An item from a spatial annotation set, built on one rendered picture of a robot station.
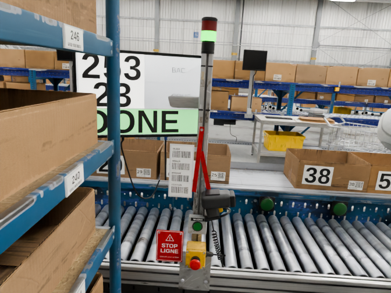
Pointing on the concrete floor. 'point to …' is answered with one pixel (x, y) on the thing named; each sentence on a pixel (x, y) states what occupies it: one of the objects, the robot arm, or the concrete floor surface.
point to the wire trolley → (351, 137)
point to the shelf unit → (14, 23)
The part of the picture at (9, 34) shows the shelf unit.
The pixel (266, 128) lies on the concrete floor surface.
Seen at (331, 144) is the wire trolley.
